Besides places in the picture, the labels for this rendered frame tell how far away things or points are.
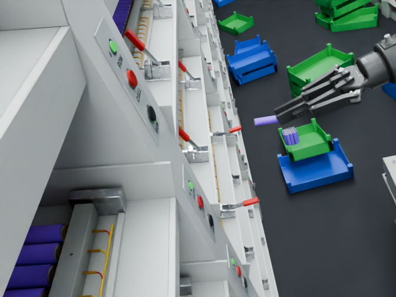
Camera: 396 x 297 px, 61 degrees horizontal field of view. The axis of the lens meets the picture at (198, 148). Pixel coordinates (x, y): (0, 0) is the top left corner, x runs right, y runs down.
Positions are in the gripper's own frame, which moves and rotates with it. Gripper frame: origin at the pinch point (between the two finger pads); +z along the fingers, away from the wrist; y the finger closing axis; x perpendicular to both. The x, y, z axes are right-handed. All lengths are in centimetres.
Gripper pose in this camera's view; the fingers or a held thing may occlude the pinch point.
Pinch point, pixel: (291, 110)
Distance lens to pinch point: 81.2
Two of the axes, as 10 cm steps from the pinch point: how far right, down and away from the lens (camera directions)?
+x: 5.5, 6.1, 5.7
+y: 0.2, 6.7, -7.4
